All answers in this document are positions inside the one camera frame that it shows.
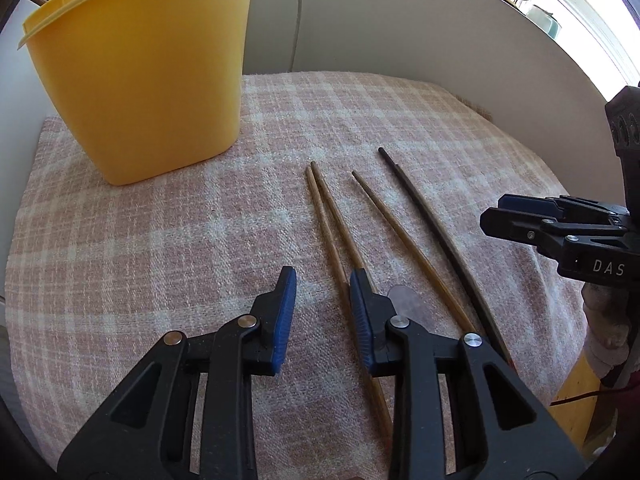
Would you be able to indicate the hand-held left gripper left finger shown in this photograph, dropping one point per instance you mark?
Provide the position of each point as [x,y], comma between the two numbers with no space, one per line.
[282,325]

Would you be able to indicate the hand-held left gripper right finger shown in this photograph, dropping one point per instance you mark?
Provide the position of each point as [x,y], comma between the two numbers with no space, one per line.
[361,325]

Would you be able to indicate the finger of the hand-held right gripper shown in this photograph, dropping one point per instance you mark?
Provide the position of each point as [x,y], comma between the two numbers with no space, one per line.
[525,205]
[515,230]

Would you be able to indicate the clear plastic spoon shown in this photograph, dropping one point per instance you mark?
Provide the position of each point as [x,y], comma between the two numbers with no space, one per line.
[407,302]

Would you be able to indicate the wooden chopstick red end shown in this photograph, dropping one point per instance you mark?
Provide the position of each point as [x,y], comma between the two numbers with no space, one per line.
[325,230]
[400,240]
[335,210]

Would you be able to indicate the yellow plastic bucket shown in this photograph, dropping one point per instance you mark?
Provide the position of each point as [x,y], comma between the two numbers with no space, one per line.
[140,85]

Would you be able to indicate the person's right hand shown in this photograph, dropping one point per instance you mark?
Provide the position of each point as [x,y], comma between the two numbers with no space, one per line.
[607,330]

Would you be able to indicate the pink plaid cloth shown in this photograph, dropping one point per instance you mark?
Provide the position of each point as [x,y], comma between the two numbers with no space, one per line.
[175,260]

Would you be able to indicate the yellow wooden furniture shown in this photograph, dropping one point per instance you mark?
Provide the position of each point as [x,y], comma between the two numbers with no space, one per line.
[575,410]

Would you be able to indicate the grey window sill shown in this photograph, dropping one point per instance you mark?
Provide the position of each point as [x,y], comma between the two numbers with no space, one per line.
[575,45]

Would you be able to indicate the white green kettle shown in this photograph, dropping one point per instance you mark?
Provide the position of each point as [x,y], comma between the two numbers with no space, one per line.
[545,21]

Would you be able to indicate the white window frame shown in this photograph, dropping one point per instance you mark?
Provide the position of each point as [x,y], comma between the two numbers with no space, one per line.
[600,5]

